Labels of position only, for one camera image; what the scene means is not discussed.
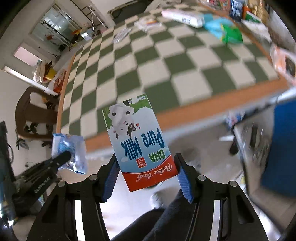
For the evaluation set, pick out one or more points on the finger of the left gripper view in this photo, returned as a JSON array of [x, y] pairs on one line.
[[58, 161]]

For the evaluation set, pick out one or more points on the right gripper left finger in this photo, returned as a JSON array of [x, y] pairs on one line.
[[56, 220]]

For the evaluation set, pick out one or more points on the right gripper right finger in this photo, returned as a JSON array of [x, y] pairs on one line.
[[238, 219]]

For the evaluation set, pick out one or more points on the blue white wrapper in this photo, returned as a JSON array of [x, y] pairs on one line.
[[77, 148]]

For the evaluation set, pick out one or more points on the DHA pure milk carton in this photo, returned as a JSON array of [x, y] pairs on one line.
[[137, 140]]

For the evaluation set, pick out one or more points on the white cardboard trash box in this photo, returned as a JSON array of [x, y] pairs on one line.
[[266, 142]]

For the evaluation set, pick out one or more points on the brown wooden chair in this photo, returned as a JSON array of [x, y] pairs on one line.
[[25, 111]]

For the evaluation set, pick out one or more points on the dark trouser legs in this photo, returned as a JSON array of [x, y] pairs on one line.
[[170, 222]]

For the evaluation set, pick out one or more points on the orange cardboard box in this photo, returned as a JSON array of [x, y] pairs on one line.
[[58, 84]]

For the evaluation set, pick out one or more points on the orange white snack packet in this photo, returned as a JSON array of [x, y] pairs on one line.
[[283, 62]]

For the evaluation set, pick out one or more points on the checkered green white mat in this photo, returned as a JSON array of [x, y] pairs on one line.
[[187, 74]]

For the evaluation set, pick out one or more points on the green snack bag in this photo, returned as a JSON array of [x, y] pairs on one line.
[[231, 34]]

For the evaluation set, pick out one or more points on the blue plastic bag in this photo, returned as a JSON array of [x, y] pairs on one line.
[[215, 25]]

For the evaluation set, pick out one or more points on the long white package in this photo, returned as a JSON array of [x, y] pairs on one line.
[[185, 17]]

